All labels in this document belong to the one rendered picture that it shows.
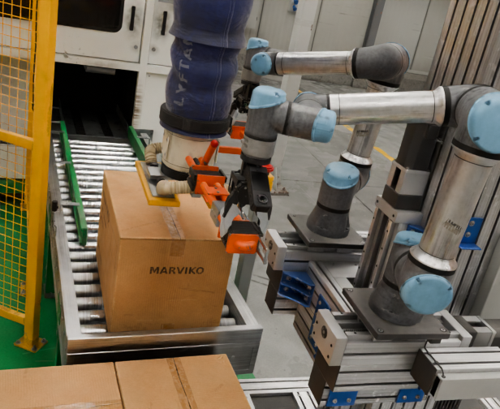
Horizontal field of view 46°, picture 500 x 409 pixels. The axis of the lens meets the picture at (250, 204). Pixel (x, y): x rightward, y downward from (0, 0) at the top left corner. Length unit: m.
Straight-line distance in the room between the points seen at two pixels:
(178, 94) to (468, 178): 0.89
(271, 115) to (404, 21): 10.95
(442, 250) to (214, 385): 0.95
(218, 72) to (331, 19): 9.77
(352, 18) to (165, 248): 9.96
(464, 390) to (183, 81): 1.17
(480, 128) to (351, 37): 10.46
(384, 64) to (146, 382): 1.26
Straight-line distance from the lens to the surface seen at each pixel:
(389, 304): 1.61
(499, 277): 1.95
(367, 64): 1.88
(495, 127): 1.32
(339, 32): 11.60
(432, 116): 1.45
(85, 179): 3.46
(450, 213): 1.38
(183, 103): 1.79
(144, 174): 1.97
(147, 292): 2.06
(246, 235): 1.35
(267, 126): 1.28
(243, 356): 2.27
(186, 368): 2.07
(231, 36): 1.76
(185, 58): 1.78
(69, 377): 1.99
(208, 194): 1.57
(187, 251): 2.00
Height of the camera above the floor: 1.84
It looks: 22 degrees down
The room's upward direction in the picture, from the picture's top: 12 degrees clockwise
